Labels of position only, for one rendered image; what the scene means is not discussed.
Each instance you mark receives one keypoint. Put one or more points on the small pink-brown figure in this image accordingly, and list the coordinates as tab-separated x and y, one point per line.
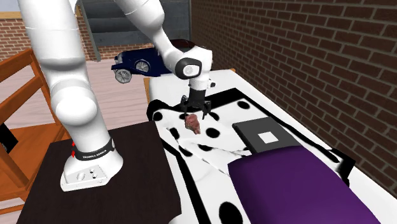
192	123

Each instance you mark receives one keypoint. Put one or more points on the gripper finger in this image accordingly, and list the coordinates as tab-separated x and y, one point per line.
185	104
207	109

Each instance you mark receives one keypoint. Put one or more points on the orange wooden chair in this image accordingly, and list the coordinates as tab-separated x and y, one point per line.
31	139

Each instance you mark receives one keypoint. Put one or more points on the dark robot stand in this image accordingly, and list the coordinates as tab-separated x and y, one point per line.
130	186

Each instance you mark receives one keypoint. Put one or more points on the dark blue vintage toy car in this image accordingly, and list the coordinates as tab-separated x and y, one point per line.
136	60

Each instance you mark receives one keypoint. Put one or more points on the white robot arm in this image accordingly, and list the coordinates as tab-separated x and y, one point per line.
71	102

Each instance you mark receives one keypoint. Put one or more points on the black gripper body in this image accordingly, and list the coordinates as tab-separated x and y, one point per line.
197	96

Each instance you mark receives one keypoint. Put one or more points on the grey staircase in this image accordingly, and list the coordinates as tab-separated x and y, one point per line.
124	28

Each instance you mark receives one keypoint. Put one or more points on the white blanket with black dots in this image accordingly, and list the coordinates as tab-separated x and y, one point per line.
229	116

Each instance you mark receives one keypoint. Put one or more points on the purple pillow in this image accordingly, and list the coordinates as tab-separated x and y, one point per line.
294	186

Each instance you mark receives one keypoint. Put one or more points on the grey tablet with white square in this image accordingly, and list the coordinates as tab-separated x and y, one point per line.
249	131

